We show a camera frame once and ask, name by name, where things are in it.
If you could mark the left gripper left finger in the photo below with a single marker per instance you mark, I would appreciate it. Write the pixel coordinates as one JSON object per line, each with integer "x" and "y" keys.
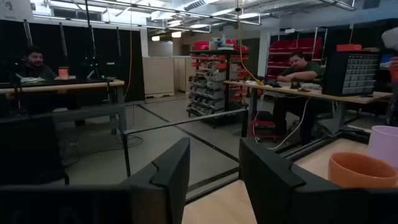
{"x": 168, "y": 174}

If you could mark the light purple mug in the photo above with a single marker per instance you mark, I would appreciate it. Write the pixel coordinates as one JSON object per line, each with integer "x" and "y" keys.
{"x": 384, "y": 143}

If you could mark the orange mug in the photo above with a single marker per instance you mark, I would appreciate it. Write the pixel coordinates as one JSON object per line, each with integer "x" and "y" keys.
{"x": 357, "y": 171}

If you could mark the black small-drawer cabinet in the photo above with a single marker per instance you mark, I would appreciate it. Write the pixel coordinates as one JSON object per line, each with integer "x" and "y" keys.
{"x": 357, "y": 73}

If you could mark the beige cabinet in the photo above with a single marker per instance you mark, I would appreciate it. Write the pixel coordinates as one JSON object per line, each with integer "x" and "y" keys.
{"x": 182, "y": 74}
{"x": 158, "y": 76}

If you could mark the long wooden top desk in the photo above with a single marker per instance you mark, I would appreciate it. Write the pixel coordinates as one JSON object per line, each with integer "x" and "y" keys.
{"x": 311, "y": 92}

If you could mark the person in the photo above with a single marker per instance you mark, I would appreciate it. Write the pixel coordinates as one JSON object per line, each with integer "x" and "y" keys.
{"x": 300, "y": 70}
{"x": 35, "y": 62}
{"x": 393, "y": 109}

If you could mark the black light stand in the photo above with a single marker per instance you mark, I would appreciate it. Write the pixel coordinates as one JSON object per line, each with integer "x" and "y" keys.
{"x": 92, "y": 60}

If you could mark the parts bin rack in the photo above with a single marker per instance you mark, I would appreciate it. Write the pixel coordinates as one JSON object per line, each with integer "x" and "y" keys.
{"x": 214, "y": 84}

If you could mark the black floor box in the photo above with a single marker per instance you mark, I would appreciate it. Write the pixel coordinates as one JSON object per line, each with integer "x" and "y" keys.
{"x": 28, "y": 149}

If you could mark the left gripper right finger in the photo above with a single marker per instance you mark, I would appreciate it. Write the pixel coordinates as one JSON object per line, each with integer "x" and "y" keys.
{"x": 267, "y": 180}

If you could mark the red cart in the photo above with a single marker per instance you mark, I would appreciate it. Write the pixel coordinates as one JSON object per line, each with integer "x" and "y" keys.
{"x": 264, "y": 123}

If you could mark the orange cup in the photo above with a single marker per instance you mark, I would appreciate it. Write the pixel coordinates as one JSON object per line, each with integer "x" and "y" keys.
{"x": 63, "y": 72}

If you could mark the red bin shelving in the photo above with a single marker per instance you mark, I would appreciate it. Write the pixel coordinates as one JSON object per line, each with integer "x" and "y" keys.
{"x": 295, "y": 45}

